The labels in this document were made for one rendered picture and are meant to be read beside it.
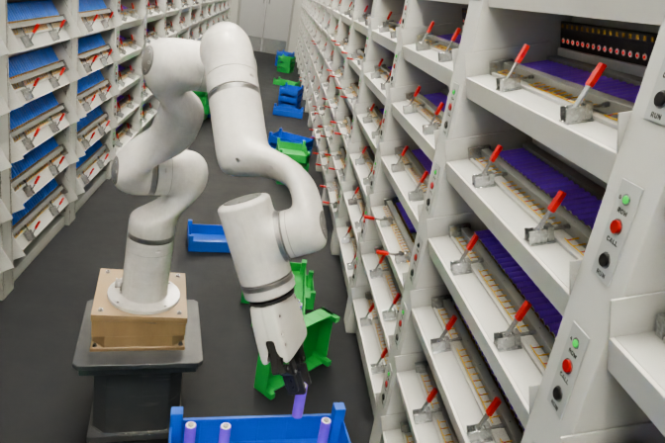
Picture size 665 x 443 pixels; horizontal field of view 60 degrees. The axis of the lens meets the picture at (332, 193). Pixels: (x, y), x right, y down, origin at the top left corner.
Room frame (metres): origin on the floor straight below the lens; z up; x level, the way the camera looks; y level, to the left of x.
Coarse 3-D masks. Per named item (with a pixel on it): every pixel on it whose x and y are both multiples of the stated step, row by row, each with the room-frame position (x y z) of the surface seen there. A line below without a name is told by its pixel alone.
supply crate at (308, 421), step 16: (176, 416) 0.76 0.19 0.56; (224, 416) 0.80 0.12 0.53; (240, 416) 0.81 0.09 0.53; (256, 416) 0.82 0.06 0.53; (272, 416) 0.82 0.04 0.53; (288, 416) 0.83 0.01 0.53; (304, 416) 0.84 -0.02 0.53; (320, 416) 0.85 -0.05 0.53; (336, 416) 0.84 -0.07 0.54; (176, 432) 0.76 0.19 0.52; (208, 432) 0.79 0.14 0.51; (240, 432) 0.81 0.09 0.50; (256, 432) 0.81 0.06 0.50; (272, 432) 0.82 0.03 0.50; (288, 432) 0.83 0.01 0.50; (304, 432) 0.84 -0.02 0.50; (336, 432) 0.84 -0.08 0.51
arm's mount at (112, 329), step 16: (112, 272) 1.46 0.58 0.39; (96, 288) 1.36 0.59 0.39; (96, 304) 1.29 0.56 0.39; (96, 320) 1.24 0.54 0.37; (112, 320) 1.26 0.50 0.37; (128, 320) 1.27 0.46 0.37; (144, 320) 1.28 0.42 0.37; (160, 320) 1.29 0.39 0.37; (176, 320) 1.31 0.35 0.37; (96, 336) 1.25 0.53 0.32; (112, 336) 1.26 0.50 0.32; (128, 336) 1.27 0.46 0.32; (144, 336) 1.28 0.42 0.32; (160, 336) 1.30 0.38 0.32; (176, 336) 1.32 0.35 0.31
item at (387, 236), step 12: (384, 192) 1.98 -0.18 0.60; (372, 204) 1.98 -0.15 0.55; (384, 204) 1.98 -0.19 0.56; (372, 216) 1.95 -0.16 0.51; (384, 216) 1.88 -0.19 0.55; (384, 228) 1.77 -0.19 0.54; (384, 240) 1.69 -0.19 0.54; (396, 240) 1.68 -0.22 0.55; (396, 252) 1.60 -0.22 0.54; (396, 264) 1.52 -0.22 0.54; (408, 264) 1.51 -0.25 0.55; (396, 276) 1.50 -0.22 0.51
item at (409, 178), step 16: (384, 144) 1.98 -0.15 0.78; (400, 144) 1.98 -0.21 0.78; (416, 144) 1.99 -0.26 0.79; (384, 160) 1.92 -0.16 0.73; (400, 160) 1.80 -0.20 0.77; (416, 160) 1.81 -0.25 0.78; (400, 176) 1.74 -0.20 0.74; (416, 176) 1.73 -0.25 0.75; (400, 192) 1.63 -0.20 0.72; (416, 192) 1.53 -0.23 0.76; (416, 208) 1.48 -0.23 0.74; (416, 224) 1.42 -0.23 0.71
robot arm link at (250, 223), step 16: (224, 208) 0.81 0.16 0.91; (240, 208) 0.79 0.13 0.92; (256, 208) 0.80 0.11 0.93; (272, 208) 0.83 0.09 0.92; (224, 224) 0.80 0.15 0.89; (240, 224) 0.79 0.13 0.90; (256, 224) 0.79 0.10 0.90; (272, 224) 0.80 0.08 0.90; (240, 240) 0.79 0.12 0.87; (256, 240) 0.79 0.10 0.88; (272, 240) 0.79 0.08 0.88; (240, 256) 0.79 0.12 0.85; (256, 256) 0.79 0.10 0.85; (272, 256) 0.79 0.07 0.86; (288, 256) 0.80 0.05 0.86; (240, 272) 0.79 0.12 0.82; (256, 272) 0.78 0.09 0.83; (272, 272) 0.79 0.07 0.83; (288, 272) 0.81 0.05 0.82
